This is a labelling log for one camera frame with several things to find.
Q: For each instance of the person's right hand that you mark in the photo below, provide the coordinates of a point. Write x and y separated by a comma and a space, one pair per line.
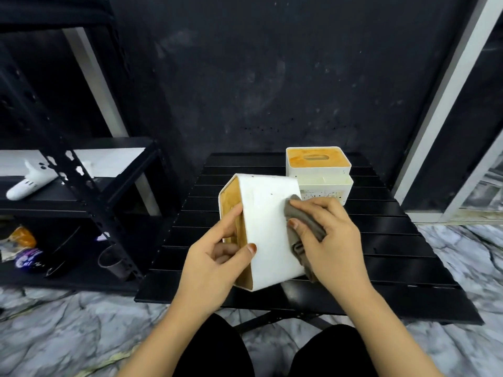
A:
342, 263

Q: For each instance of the person's left hand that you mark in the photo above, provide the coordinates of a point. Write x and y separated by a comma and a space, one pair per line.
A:
204, 278

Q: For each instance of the grey cleaning cloth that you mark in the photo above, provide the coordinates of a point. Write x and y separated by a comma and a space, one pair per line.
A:
302, 251

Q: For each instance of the person's right forearm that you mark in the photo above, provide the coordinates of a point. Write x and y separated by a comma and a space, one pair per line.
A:
389, 337

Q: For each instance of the person's black trousers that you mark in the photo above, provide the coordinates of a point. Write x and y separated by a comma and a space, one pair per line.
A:
220, 349

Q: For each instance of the grey metal cup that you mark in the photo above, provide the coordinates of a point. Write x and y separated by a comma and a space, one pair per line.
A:
114, 264

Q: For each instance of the black metal shelf rack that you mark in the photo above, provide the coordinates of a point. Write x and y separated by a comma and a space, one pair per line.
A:
88, 202

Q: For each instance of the white board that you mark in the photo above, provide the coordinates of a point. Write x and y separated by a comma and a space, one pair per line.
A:
118, 161

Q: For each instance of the orange snack packet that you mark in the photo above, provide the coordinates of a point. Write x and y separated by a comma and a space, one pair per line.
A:
23, 236

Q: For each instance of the white handheld controller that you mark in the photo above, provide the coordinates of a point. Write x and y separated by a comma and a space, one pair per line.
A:
27, 184

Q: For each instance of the black table leg frame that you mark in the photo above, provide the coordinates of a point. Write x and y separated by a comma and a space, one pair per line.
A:
255, 321

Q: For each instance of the white door frame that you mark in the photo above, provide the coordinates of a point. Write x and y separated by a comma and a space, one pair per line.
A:
444, 105

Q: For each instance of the white frame post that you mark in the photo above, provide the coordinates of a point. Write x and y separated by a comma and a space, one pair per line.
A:
98, 86

